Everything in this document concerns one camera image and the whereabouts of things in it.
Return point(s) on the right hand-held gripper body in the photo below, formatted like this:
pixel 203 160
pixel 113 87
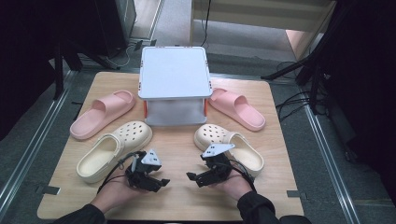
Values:
pixel 218 161

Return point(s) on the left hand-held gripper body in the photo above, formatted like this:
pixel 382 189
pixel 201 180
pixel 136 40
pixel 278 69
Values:
pixel 146 165

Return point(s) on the cream perforated clog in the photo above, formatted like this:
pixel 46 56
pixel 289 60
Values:
pixel 211 133
pixel 134 133

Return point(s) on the pink slide slipper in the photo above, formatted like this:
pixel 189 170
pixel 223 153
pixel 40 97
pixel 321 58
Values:
pixel 246 115
pixel 93 121

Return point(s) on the person's right hand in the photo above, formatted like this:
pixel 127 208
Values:
pixel 233 186

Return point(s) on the person's left hand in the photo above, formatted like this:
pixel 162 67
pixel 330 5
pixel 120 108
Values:
pixel 115 194

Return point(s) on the black metal stand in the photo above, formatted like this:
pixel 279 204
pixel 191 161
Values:
pixel 58 74
pixel 314 71

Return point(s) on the dark cabinet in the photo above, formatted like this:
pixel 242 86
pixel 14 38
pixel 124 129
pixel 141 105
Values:
pixel 115 25

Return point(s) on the cream wooden cabinet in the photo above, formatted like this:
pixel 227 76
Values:
pixel 249 15

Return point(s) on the dark curtain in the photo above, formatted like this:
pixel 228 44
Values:
pixel 367 77
pixel 21 62

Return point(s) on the metal floor rail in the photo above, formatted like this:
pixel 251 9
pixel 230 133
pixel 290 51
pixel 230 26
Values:
pixel 330 155
pixel 37 133

